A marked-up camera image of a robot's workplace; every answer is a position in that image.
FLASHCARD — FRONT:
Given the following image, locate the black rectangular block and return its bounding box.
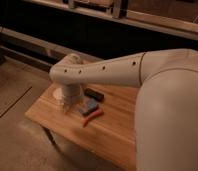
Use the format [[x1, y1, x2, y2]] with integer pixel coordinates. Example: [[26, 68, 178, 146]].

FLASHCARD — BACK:
[[84, 88, 104, 102]]

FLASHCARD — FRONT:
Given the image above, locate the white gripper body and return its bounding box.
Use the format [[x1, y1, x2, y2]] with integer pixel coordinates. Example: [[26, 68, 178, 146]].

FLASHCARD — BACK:
[[61, 84, 83, 105]]

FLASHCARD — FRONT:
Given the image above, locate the white ceramic cup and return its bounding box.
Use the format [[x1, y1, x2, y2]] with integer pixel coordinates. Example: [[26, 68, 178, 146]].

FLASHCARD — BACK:
[[53, 88, 62, 100]]

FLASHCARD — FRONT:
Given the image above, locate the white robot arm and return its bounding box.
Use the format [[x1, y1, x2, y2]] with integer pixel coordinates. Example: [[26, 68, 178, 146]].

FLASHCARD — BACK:
[[50, 49, 198, 171]]

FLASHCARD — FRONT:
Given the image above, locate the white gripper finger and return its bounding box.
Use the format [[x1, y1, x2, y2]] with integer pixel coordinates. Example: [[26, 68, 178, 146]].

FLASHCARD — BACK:
[[62, 104, 72, 114]]

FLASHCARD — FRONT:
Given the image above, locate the blue sponge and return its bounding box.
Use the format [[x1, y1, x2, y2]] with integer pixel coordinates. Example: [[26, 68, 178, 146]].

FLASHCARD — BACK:
[[78, 100, 99, 116]]

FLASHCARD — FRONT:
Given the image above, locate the wooden table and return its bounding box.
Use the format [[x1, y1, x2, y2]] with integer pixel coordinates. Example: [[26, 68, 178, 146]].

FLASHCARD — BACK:
[[25, 83, 138, 171]]

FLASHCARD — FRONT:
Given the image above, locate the red chili pepper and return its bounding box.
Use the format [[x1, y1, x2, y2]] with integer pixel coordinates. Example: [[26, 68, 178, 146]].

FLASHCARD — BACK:
[[83, 109, 103, 127]]

